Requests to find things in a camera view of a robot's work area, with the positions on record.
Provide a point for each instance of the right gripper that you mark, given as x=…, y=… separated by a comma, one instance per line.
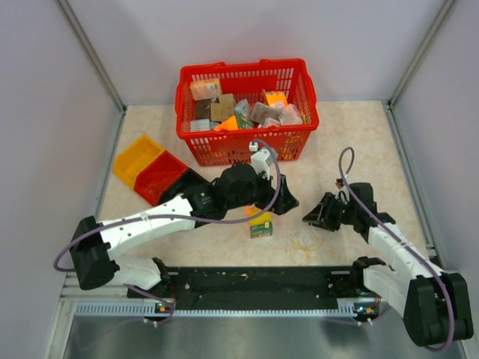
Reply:
x=321, y=215

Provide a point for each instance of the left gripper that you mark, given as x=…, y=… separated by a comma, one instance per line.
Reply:
x=284, y=200

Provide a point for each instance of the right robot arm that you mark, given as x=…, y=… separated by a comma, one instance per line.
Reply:
x=434, y=304

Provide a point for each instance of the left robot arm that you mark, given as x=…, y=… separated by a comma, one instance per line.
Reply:
x=100, y=249

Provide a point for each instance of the sponge daddy package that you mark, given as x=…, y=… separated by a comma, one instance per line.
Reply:
x=261, y=226

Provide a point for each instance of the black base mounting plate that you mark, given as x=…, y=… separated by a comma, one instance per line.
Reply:
x=260, y=288

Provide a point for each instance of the clear packet in basket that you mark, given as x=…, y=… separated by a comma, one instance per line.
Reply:
x=260, y=112

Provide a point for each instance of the black plastic bin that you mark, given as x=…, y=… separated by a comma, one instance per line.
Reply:
x=187, y=179

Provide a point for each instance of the orange sponge pack in basket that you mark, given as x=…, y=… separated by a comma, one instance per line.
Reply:
x=275, y=99

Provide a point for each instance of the red plastic shopping basket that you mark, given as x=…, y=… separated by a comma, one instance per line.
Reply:
x=213, y=143

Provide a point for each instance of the brown cardboard box in basket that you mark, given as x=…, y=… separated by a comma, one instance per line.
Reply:
x=222, y=108

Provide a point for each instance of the red plastic bin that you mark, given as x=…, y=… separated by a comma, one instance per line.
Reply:
x=158, y=176

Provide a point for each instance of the orange box in basket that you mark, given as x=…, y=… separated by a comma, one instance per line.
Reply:
x=205, y=89

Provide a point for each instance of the yellow plastic bin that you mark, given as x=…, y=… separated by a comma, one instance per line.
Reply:
x=135, y=158

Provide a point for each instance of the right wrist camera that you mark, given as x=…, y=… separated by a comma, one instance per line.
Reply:
x=343, y=192

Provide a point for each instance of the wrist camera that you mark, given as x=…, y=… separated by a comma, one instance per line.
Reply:
x=343, y=192
x=261, y=159

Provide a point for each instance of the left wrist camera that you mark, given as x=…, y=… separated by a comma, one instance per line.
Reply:
x=261, y=159

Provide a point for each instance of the aluminium frame rail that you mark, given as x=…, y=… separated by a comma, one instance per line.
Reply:
x=116, y=299

